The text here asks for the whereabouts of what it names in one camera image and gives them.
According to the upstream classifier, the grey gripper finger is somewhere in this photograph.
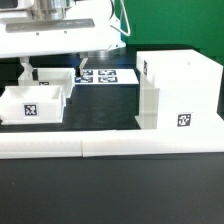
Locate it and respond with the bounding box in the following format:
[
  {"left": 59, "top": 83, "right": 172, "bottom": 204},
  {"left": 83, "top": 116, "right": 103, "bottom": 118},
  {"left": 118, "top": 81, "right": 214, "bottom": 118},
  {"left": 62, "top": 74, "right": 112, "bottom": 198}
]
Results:
[
  {"left": 20, "top": 57, "right": 33, "bottom": 79},
  {"left": 79, "top": 52, "right": 88, "bottom": 75}
]

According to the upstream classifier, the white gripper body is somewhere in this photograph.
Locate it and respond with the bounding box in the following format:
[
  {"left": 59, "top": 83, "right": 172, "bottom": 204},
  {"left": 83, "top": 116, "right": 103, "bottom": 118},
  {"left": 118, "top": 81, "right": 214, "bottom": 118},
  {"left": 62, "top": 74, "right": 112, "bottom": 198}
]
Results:
[{"left": 0, "top": 11, "right": 117, "bottom": 58}]

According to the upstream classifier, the white drawer box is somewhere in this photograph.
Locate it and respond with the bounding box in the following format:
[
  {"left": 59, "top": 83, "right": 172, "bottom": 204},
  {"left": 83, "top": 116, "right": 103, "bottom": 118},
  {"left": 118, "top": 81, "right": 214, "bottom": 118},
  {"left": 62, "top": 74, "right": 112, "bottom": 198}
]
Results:
[
  {"left": 18, "top": 68, "right": 76, "bottom": 98},
  {"left": 0, "top": 85, "right": 66, "bottom": 125}
]

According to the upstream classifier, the white front drawer box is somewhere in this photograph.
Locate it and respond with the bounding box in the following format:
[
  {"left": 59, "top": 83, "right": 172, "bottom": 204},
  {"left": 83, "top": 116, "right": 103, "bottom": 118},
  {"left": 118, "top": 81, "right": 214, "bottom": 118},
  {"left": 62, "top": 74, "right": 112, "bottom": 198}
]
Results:
[{"left": 0, "top": 85, "right": 66, "bottom": 125}]

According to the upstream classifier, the white drawer cabinet frame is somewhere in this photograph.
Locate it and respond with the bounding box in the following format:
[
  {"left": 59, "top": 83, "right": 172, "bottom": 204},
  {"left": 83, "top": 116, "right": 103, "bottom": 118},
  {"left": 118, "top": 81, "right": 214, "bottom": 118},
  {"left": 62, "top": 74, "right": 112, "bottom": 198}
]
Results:
[{"left": 136, "top": 50, "right": 224, "bottom": 130}]

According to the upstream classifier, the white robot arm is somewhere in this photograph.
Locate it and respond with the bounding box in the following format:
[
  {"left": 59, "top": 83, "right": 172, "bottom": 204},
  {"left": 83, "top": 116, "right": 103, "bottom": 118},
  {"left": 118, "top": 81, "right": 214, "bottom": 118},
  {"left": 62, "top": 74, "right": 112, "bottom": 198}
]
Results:
[{"left": 0, "top": 0, "right": 127, "bottom": 80}]

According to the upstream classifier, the white front fence left segment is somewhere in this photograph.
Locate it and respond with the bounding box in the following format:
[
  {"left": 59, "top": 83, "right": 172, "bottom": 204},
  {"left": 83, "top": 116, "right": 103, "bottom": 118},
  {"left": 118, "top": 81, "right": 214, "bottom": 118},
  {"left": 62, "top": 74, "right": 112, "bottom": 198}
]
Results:
[{"left": 0, "top": 132, "right": 83, "bottom": 159}]

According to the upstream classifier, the white front fence right segment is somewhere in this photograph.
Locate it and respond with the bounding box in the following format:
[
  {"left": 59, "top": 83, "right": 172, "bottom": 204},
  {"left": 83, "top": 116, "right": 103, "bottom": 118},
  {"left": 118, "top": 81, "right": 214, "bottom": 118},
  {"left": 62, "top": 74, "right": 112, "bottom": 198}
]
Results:
[{"left": 82, "top": 128, "right": 224, "bottom": 157}]

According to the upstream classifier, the white fence segment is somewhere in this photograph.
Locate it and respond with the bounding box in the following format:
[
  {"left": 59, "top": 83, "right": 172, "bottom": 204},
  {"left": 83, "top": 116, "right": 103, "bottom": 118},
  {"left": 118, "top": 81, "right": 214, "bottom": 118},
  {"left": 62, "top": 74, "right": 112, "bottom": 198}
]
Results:
[
  {"left": 0, "top": 132, "right": 83, "bottom": 159},
  {"left": 82, "top": 128, "right": 224, "bottom": 157}
]

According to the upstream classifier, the white rear drawer box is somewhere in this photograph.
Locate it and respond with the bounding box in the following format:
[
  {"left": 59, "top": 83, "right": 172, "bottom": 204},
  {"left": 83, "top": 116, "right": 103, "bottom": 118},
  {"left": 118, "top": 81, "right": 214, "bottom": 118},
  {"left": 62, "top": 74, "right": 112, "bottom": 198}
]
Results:
[{"left": 18, "top": 68, "right": 76, "bottom": 98}]

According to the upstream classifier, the white marker tag sheet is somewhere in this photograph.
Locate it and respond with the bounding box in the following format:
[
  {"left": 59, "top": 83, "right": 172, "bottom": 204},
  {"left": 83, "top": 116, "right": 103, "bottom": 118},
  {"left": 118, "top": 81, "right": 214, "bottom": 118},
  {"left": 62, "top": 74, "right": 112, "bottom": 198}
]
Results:
[{"left": 75, "top": 69, "right": 138, "bottom": 85}]

